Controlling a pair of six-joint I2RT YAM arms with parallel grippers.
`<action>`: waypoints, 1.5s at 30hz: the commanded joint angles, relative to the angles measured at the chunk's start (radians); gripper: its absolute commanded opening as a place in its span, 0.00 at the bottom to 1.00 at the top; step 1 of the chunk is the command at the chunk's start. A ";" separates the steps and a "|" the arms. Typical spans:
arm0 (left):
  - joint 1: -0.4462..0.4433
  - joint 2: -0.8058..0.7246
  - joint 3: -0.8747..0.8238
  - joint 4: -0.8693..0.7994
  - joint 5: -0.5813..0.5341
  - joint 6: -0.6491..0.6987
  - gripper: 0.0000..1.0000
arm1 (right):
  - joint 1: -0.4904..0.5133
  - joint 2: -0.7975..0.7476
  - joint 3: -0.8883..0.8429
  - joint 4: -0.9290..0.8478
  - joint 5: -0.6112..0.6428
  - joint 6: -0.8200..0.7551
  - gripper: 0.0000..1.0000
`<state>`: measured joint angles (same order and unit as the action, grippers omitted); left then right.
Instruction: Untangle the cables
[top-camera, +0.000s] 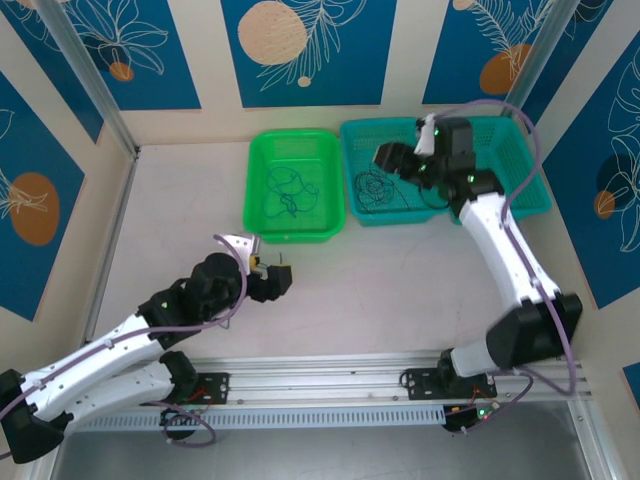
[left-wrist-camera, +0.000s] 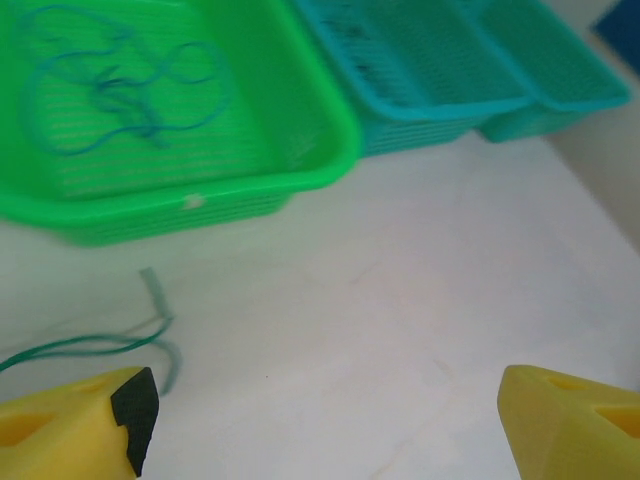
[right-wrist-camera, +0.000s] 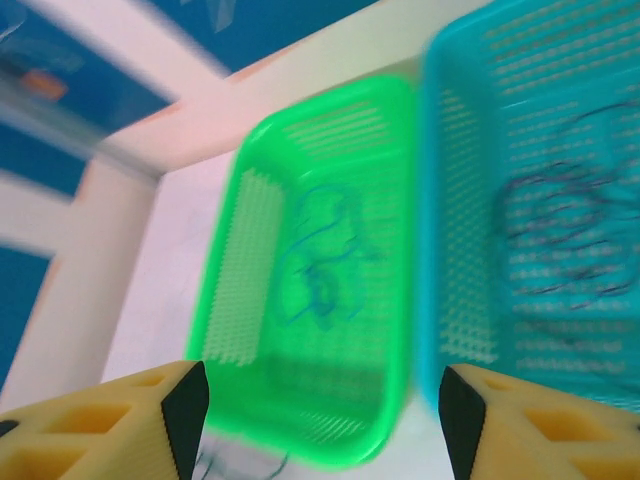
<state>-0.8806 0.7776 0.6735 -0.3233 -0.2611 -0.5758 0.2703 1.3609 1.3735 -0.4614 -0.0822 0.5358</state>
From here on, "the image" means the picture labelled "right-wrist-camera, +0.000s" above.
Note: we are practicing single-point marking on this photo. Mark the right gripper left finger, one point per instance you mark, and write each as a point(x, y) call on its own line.
point(75, 440)

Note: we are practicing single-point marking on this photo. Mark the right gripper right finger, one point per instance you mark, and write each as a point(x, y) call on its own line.
point(550, 450)

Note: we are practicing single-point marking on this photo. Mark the green plastic basket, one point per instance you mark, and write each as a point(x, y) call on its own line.
point(380, 350)

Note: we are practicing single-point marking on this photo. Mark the teal plastic basket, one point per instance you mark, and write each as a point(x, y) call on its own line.
point(450, 200)

